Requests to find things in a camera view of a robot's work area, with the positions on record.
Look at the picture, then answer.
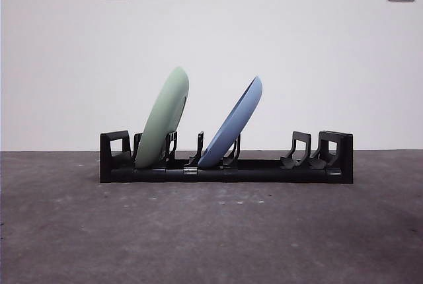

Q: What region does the green round plate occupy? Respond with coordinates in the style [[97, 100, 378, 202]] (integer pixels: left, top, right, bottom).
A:
[[134, 65, 191, 168]]

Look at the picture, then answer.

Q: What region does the black plate rack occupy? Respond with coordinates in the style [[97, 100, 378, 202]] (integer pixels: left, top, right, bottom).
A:
[[98, 130, 354, 184]]

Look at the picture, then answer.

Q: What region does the blue round plate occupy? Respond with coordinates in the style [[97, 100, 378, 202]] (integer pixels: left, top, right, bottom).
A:
[[196, 75, 264, 168]]

